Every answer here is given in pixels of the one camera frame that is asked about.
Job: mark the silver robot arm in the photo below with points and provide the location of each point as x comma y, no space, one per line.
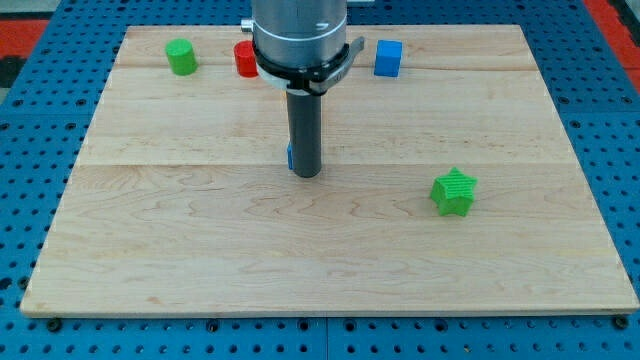
299,33

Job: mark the green star block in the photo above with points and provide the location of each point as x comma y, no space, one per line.
453,193

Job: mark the small blue block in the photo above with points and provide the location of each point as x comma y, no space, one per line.
289,154

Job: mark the black cylindrical pointer tool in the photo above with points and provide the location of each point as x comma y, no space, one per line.
304,117

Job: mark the light wooden board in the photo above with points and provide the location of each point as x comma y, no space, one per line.
181,204

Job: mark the blue cube block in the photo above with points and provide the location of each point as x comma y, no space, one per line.
388,58

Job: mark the red cylinder block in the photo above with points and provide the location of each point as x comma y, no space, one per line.
245,59

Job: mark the green cylinder block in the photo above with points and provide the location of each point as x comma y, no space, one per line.
181,57

